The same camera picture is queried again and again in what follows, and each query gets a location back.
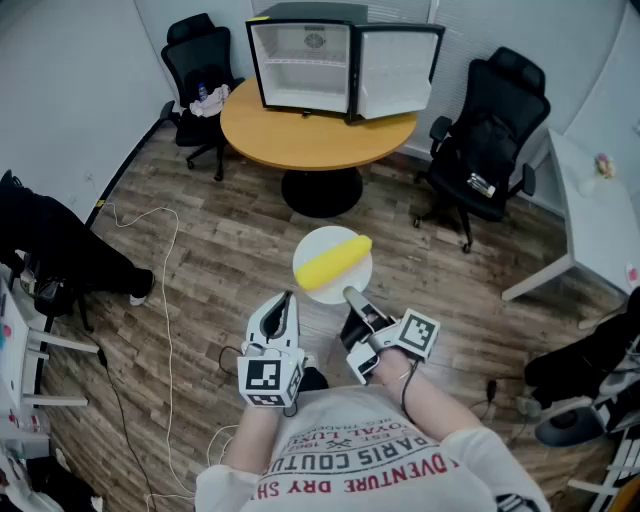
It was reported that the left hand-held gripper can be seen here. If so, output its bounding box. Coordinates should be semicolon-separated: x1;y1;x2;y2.
237;291;306;409

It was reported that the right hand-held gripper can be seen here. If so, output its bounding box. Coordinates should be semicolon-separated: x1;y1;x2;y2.
339;285;441;386

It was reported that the yellow corn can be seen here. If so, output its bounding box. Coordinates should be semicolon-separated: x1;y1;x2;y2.
294;235;374;292

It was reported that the white round plate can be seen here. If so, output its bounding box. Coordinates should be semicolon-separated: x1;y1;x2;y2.
292;225;375;305

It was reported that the black mini fridge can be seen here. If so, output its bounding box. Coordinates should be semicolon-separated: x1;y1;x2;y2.
244;2;446;126

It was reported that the person's left forearm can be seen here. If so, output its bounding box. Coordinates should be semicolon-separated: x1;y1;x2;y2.
219;402;281;474

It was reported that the person's right forearm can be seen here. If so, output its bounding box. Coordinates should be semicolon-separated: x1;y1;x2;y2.
372;349;484;444

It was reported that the person's black shoe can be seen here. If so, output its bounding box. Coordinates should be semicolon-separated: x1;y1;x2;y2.
298;353;330;394

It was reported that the person's white printed shirt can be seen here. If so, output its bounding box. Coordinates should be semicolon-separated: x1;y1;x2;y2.
194;384;551;512

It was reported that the round wooden table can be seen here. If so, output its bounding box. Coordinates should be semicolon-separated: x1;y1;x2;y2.
219;77;419;219

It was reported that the silver can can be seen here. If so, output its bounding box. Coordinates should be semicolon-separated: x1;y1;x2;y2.
467;172;497;198

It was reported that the pale pink cloth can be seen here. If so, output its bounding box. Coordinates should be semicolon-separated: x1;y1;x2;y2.
188;83;232;119

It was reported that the black office chair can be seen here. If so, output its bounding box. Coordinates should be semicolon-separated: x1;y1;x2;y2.
159;13;246;182
413;47;552;254

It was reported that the grey round base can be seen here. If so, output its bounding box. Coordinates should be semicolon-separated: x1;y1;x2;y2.
533;399;610;449

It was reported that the white desk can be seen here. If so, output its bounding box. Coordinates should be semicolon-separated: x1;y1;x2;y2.
501;128;640;302

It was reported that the white side table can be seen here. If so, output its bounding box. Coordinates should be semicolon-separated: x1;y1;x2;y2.
0;274;101;451

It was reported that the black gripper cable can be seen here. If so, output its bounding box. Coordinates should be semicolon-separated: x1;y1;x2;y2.
398;358;422;426

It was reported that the white floor cable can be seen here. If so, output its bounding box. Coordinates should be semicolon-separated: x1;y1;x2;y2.
102;202;236;501

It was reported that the black floor cable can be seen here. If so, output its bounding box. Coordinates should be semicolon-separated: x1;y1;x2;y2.
74;329;157;512

